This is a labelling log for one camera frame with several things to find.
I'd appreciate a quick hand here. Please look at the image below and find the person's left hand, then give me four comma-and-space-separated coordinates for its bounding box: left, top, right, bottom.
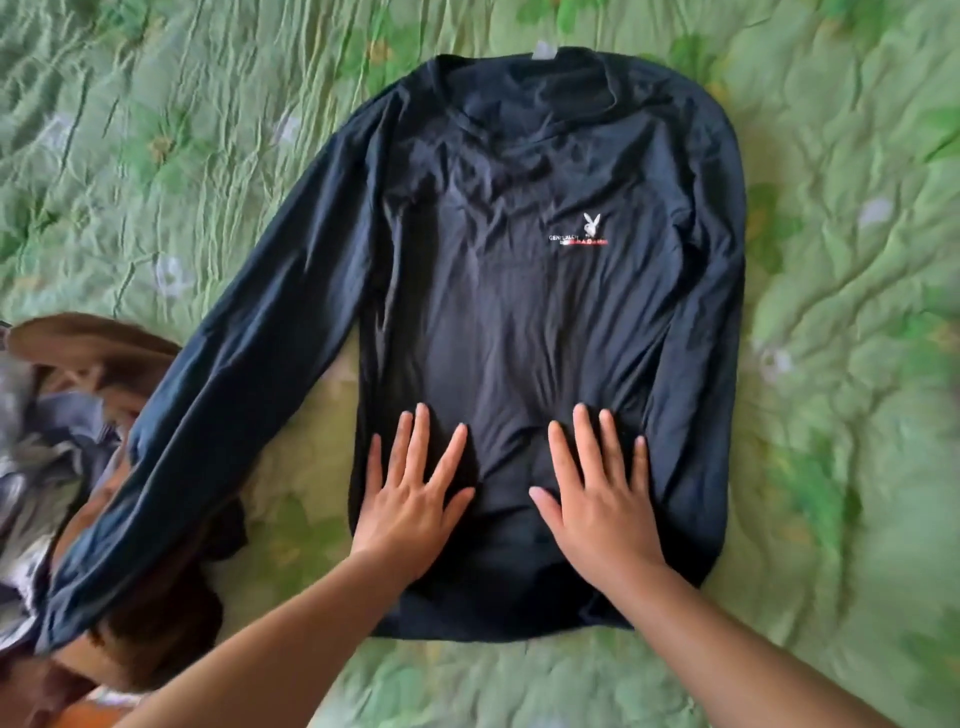
350, 403, 478, 583

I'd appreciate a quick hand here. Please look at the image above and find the person's right hand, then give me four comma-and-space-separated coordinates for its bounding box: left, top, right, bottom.
528, 403, 669, 594

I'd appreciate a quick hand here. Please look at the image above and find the dark navy clothes pile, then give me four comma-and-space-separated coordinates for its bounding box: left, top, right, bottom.
33, 46, 749, 654

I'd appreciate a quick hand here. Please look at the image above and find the brown fleece garment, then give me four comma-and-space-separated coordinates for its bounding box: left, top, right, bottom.
0, 312, 249, 728

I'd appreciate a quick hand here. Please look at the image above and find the person's right forearm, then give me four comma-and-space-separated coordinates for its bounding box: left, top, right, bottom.
607, 562, 901, 728

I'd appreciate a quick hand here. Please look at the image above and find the person's left forearm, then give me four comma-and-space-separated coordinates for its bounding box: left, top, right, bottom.
112, 551, 414, 728

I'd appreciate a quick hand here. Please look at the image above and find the green floral bedsheet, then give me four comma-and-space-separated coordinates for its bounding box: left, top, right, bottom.
0, 0, 960, 728

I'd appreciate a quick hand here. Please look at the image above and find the wooden bed frame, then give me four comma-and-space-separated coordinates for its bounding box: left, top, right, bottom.
44, 697, 151, 728

